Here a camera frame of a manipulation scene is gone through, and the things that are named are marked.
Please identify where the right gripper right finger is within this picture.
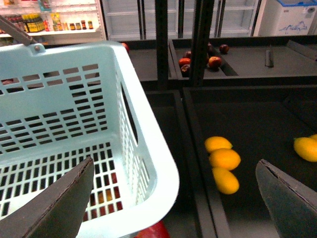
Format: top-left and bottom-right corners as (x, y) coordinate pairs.
(256, 160), (317, 238)

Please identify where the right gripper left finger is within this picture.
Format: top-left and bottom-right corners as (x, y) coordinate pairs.
(0, 157), (94, 238)

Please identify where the light blue plastic basket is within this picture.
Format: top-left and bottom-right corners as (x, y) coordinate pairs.
(0, 14), (180, 238)

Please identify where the yellow lemon far right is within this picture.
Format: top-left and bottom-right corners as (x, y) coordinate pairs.
(293, 137), (317, 162)

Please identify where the yellow lemon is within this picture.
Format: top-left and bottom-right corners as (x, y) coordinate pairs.
(212, 167), (240, 195)
(293, 137), (317, 162)
(209, 148), (241, 171)
(204, 136), (233, 153)

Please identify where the yellow lemon upper right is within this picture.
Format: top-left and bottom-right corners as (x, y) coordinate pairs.
(209, 148), (241, 171)

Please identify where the yellow lemon top centre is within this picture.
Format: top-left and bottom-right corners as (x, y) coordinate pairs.
(204, 136), (233, 153)

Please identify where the red fruit under basket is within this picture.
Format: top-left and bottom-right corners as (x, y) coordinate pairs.
(135, 221), (170, 238)

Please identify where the black display tray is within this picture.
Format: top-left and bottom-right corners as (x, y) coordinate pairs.
(183, 85), (317, 238)

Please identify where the dark red apple rear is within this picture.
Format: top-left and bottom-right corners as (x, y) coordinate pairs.
(219, 44), (230, 55)

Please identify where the red apple left group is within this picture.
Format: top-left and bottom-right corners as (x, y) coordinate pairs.
(178, 58), (191, 68)

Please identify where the white freezer chest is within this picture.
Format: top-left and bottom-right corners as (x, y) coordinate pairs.
(254, 0), (317, 37)

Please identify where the shelf of bottled sauces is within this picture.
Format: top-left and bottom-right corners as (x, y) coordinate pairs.
(0, 0), (106, 45)

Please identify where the red apple near post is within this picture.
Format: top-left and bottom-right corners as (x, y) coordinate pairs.
(208, 56), (222, 70)

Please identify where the dark metal shelf post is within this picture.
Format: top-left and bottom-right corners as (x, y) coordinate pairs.
(155, 0), (169, 90)

